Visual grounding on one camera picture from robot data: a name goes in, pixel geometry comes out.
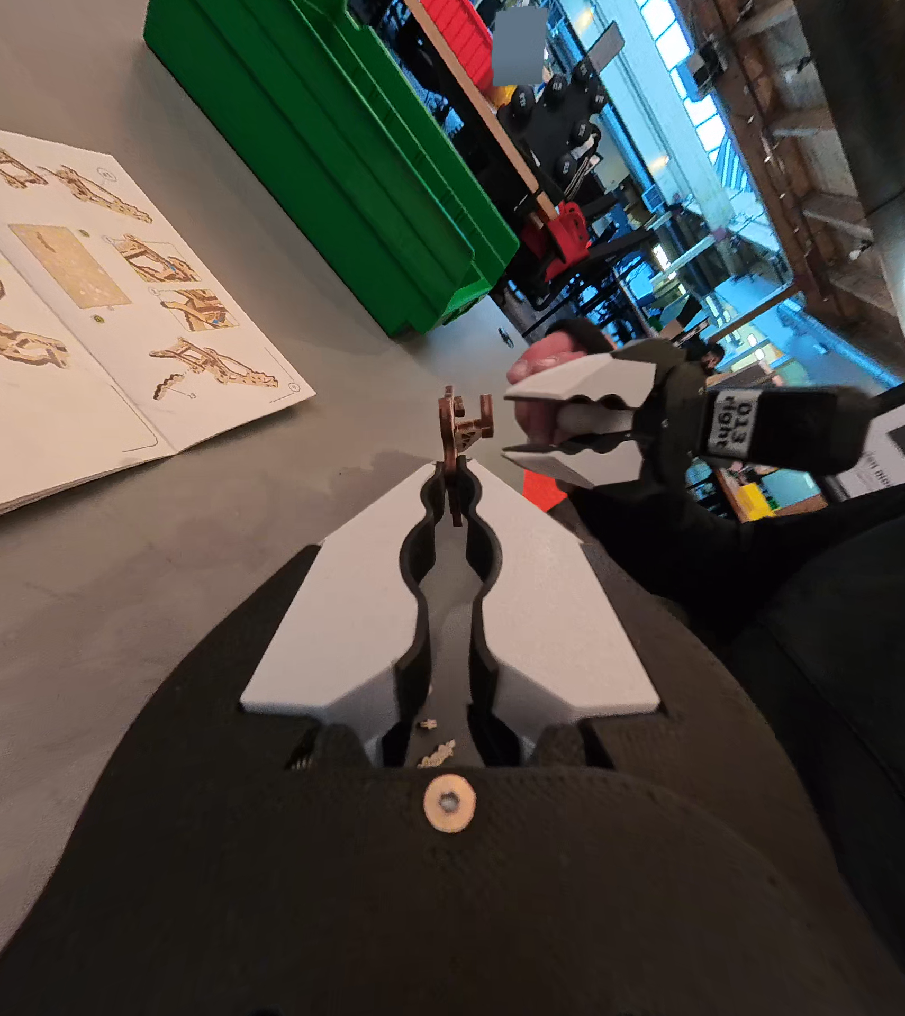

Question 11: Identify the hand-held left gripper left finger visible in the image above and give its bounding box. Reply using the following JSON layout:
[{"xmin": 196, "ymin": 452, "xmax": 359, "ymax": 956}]
[{"xmin": 240, "ymin": 462, "xmax": 438, "ymax": 765}]

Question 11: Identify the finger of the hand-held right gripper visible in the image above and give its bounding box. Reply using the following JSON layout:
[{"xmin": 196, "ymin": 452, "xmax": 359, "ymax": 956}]
[
  {"xmin": 502, "ymin": 353, "xmax": 657, "ymax": 436},
  {"xmin": 500, "ymin": 432, "xmax": 646, "ymax": 491}
]

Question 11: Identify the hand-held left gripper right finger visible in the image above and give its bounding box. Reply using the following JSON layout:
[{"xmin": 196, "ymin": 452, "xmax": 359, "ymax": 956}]
[{"xmin": 460, "ymin": 459, "xmax": 663, "ymax": 767}]

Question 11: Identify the wooden plate with axle peg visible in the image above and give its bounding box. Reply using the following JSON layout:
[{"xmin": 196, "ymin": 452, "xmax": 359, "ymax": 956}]
[{"xmin": 437, "ymin": 386, "xmax": 495, "ymax": 529}]

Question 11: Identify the person's right forearm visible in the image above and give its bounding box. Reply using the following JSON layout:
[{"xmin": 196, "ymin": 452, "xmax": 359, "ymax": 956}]
[{"xmin": 567, "ymin": 464, "xmax": 905, "ymax": 660}]

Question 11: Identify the person's right hand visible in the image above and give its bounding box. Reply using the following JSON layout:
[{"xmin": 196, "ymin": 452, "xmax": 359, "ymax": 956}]
[{"xmin": 506, "ymin": 332, "xmax": 585, "ymax": 443}]

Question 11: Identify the orange object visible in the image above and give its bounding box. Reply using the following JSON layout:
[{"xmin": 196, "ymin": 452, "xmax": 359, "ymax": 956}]
[{"xmin": 522, "ymin": 468, "xmax": 570, "ymax": 514}]

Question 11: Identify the red object under table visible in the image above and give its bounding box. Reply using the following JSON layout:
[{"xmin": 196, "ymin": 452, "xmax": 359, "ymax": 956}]
[{"xmin": 520, "ymin": 200, "xmax": 589, "ymax": 279}]

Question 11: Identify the black equipment cluster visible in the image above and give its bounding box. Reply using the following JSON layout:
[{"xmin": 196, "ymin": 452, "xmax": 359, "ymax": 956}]
[{"xmin": 496, "ymin": 67, "xmax": 608, "ymax": 203}]

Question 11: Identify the person's black clothing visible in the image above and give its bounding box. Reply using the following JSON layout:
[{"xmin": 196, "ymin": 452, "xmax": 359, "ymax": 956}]
[{"xmin": 726, "ymin": 508, "xmax": 905, "ymax": 1009}]

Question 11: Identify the open instruction booklet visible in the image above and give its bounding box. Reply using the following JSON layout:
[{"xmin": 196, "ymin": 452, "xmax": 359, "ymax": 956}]
[{"xmin": 0, "ymin": 115, "xmax": 317, "ymax": 539}]

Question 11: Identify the green plastic bin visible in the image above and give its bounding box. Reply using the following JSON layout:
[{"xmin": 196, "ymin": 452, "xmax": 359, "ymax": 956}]
[{"xmin": 143, "ymin": 0, "xmax": 521, "ymax": 338}]

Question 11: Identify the red plastic crate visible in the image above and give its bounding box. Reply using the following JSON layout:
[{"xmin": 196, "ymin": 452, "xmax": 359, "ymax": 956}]
[{"xmin": 421, "ymin": 0, "xmax": 497, "ymax": 72}]

